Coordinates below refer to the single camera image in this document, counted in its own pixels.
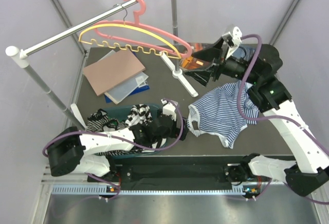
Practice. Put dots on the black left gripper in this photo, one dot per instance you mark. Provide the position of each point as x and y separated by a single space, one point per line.
176 132

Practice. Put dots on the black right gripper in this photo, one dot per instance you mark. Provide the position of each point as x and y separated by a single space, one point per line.
203 76

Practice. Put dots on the blue white striped tank top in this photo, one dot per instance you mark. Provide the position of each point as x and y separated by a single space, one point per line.
216 113

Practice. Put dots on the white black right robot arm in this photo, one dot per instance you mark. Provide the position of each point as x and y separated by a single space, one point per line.
257 95

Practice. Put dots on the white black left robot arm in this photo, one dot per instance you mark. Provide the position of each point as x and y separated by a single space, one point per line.
76 151

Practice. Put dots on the pink plastic hanger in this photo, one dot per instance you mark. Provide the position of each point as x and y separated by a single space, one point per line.
161 35

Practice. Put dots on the yellow wavy hanger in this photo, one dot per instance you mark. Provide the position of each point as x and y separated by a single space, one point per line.
119 44

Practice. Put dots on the orange cover paperback book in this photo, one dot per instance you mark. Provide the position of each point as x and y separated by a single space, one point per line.
191 63

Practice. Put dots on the dark cover book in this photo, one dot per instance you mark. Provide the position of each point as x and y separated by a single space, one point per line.
199 46

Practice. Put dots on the teal plastic basket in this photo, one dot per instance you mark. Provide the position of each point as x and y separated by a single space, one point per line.
121 114

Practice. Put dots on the wide-striped black white garment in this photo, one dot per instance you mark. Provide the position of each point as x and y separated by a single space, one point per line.
139 114

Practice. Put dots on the blue cover book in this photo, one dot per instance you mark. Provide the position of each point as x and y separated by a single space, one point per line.
241 53

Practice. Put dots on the thin-striped black white garment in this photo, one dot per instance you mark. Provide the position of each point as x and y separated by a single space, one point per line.
99 121

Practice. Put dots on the metal rack right pole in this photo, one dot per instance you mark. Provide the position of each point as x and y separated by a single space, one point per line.
175 27

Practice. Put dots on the metal rack pole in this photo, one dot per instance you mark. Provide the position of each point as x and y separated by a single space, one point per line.
175 27
53 97

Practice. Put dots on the white rack left foot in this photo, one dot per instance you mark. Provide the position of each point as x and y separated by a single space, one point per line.
77 113

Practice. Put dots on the white rack top bar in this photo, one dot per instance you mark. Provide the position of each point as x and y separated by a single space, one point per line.
20 55

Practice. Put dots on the metal rack left pole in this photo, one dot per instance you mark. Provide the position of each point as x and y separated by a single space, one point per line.
53 97

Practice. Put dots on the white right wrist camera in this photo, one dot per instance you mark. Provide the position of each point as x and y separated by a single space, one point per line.
232 36

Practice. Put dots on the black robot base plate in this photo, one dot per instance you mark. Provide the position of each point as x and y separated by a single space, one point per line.
211 168

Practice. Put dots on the right aluminium wall frame rail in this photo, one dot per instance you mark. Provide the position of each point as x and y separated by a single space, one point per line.
292 7

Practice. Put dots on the aluminium wall frame rail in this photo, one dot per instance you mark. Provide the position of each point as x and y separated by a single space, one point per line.
292 7
67 23

